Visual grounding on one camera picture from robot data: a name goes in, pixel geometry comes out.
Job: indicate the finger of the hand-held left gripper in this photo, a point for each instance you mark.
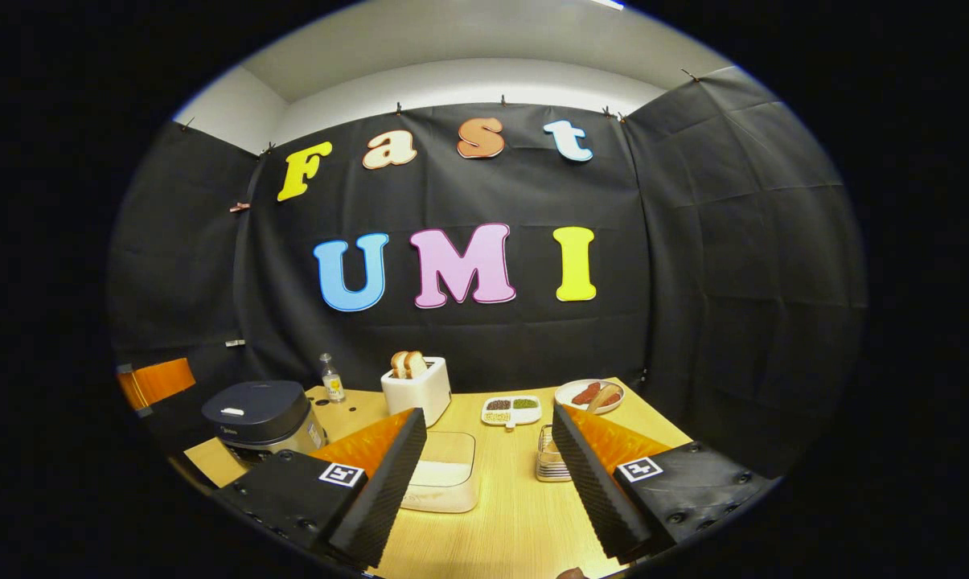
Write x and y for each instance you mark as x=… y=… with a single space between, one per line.
x=158 y=382

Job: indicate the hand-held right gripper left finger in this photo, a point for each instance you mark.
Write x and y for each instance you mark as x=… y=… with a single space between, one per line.
x=383 y=490

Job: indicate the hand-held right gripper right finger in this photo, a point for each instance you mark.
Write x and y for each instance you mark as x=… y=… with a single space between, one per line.
x=593 y=490

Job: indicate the wooden spoon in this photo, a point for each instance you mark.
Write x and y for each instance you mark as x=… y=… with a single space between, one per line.
x=605 y=396

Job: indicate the dark grey rice cooker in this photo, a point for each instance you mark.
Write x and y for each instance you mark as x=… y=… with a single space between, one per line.
x=259 y=410

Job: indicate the red meat slice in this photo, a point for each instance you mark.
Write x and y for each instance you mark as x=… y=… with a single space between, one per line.
x=585 y=395
x=615 y=400

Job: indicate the white round plate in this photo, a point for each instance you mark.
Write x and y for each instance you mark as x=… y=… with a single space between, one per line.
x=566 y=396

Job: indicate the white toaster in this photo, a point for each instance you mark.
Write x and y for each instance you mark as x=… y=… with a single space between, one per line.
x=424 y=394

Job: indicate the white divided bean dish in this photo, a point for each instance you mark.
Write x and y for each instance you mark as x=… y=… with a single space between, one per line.
x=510 y=416

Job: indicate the small glass bottle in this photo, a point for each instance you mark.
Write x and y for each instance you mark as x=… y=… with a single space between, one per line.
x=333 y=386

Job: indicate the toasted bread slice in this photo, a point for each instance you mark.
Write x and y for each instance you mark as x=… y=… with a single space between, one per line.
x=416 y=363
x=398 y=364

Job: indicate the copper backdrop clip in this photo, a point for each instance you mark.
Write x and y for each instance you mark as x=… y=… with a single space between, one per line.
x=240 y=207

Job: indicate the black backdrop cloth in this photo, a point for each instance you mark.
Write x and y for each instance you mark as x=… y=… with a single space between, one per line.
x=733 y=241

